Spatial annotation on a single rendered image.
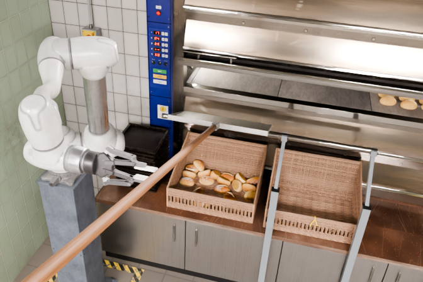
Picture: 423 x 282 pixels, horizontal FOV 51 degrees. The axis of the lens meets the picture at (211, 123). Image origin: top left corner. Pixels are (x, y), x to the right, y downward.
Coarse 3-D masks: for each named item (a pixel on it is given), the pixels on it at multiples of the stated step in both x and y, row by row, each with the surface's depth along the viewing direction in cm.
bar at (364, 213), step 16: (320, 144) 244; (336, 144) 242; (368, 176) 237; (272, 192) 240; (368, 192) 234; (272, 208) 246; (368, 208) 231; (272, 224) 251; (352, 240) 246; (352, 256) 249
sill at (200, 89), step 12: (192, 84) 292; (216, 96) 288; (228, 96) 285; (240, 96) 283; (252, 96) 282; (264, 96) 283; (276, 96) 284; (300, 108) 278; (312, 108) 276; (324, 108) 274; (336, 108) 274; (348, 108) 274; (372, 120) 270; (384, 120) 268; (396, 120) 266; (408, 120) 265; (420, 120) 266
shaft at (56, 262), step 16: (208, 128) 217; (192, 144) 181; (176, 160) 157; (160, 176) 139; (144, 192) 125; (112, 208) 107; (96, 224) 98; (80, 240) 90; (64, 256) 83; (32, 272) 77; (48, 272) 78
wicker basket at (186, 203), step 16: (224, 144) 300; (240, 144) 298; (256, 144) 295; (192, 160) 309; (224, 160) 303; (240, 160) 301; (176, 176) 290; (256, 176) 302; (176, 192) 271; (192, 192) 269; (208, 192) 292; (240, 192) 293; (256, 192) 268; (192, 208) 276; (208, 208) 272; (224, 208) 269; (240, 208) 266
